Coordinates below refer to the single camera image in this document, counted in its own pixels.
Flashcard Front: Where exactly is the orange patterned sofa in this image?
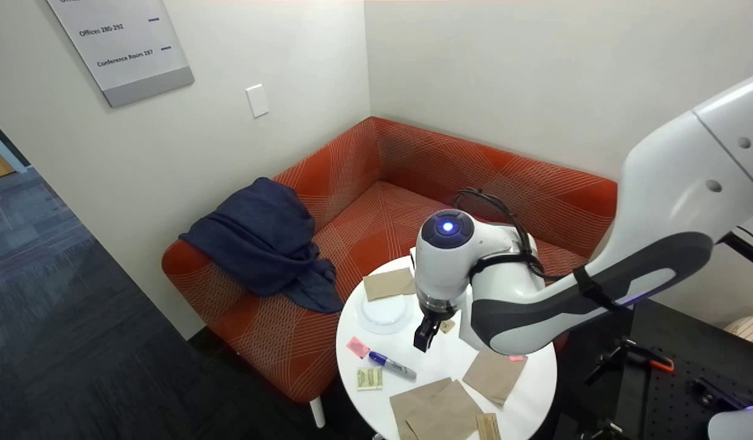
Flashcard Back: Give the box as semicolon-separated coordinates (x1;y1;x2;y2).
162;116;621;430

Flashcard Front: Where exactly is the navy blue cloth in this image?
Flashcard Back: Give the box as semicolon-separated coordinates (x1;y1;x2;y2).
178;176;346;315

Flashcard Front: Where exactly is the blue marker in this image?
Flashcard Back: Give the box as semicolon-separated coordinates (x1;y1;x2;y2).
365;347;422;385

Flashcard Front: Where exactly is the yellow sweetener packet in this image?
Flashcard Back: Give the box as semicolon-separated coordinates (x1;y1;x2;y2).
356;364;389;397

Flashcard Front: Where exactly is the white rounded device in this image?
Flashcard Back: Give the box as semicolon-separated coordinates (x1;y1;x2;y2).
704;403;753;440

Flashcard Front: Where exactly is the grey wall sign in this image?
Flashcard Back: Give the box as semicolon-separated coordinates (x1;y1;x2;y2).
44;0;197;111

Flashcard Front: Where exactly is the orange handled black clamp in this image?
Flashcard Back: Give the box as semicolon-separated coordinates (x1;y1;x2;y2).
582;330;681;387

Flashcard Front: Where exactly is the brown paper napkin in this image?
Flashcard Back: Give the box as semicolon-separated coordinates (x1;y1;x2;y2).
459;351;530;412
389;376;488;440
363;266;419;304

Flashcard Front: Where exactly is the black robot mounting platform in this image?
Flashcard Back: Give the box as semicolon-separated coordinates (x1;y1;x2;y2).
546;296;753;440

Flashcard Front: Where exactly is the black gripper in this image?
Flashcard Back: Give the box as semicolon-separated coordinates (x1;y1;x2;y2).
411;293;462;354

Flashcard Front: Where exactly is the small white saucer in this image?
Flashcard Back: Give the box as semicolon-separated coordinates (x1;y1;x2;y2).
357;293;422;337

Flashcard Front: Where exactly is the white wall switch plate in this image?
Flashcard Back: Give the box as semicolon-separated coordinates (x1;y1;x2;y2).
246;80;274;122

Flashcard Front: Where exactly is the beige ribbed object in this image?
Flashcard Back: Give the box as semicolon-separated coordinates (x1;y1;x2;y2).
723;313;753;352

